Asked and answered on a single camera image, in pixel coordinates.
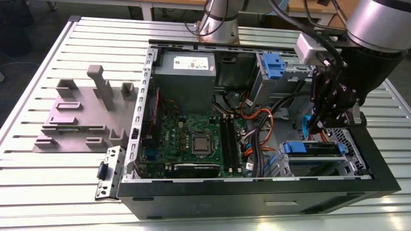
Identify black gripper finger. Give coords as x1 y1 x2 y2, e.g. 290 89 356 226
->
308 68 330 134
316 110 368 135

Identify red yellow power wire connector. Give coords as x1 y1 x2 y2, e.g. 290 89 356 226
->
308 127 333 143

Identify hard disk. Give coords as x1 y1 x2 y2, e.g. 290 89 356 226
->
281 141 348 159

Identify metal disk bay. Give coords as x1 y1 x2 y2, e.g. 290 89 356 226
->
277 141 366 178

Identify silver optical drive cage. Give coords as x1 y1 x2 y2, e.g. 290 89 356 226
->
248 49 321 109

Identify blue plastic drive latch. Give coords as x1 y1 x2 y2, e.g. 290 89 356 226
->
261 52 285 79

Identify wooden cabinet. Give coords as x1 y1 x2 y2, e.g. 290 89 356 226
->
324 13 349 31

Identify black RAM slot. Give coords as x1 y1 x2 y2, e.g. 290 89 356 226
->
218 115 232 172

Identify green motherboard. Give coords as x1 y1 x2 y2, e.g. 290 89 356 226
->
136 113 254 179

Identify CPU socket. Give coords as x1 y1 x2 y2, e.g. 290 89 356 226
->
189 129 214 159

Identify grey power supply unit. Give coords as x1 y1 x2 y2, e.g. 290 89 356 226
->
150 50 216 116

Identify silver CPU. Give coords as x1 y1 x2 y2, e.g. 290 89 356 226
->
192 137 209 154

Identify black open PC case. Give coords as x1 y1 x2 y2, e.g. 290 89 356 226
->
117 38 401 220

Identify black graphics card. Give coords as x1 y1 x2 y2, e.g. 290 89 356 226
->
165 162 222 179

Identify black case fan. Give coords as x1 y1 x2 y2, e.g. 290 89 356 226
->
142 81 161 145

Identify grey parts rack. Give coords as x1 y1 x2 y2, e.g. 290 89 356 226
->
30 64 141 154

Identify green RAM stick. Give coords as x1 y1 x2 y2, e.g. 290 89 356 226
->
56 128 89 135

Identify blue SATA wire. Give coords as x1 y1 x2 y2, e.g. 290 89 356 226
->
302 115 314 141

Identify black camera cable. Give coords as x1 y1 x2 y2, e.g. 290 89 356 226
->
268 0 345 67

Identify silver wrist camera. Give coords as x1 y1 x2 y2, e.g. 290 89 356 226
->
293 33 342 66

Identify orange power wire bundle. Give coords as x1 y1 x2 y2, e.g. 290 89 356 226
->
238 89 277 158

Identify black cable bundle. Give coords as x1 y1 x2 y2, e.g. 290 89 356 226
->
248 89 317 178

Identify red black twisted wire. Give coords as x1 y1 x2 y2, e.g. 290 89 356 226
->
149 87 160 139

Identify metal rear retention bracket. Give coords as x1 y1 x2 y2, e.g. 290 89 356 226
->
94 145 126 201

